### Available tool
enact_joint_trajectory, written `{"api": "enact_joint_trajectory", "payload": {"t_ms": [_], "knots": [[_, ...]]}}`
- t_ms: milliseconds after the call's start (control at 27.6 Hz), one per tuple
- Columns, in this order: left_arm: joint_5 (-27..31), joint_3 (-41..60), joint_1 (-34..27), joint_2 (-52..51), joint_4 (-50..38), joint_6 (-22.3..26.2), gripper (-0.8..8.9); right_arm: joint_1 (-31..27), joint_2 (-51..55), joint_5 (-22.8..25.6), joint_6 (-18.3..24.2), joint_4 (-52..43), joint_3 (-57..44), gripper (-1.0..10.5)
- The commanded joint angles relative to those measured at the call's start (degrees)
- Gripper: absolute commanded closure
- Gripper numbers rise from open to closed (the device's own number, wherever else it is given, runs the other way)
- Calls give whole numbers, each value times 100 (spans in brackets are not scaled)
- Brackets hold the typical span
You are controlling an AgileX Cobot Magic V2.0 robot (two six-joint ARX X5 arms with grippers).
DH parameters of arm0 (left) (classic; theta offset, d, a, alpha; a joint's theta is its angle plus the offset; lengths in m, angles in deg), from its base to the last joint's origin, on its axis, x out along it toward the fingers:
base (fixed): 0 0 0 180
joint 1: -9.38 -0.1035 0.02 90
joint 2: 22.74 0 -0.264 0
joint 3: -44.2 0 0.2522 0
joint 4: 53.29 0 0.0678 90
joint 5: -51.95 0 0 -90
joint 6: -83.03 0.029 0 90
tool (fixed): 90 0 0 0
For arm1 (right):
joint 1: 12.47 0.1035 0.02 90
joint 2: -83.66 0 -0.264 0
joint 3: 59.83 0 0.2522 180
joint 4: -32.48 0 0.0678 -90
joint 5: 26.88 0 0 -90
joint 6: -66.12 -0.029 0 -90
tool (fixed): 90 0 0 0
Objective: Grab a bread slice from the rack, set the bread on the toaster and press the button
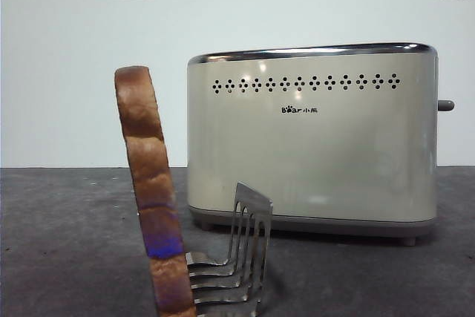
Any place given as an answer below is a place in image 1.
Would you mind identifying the brown crusted bread slice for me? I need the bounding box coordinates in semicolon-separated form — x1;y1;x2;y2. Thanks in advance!
114;65;197;317

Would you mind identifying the steel bread rack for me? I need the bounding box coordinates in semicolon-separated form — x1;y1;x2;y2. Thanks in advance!
185;182;275;317

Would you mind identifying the cream metal toaster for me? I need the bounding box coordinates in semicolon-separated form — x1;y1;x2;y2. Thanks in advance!
186;41;439;246

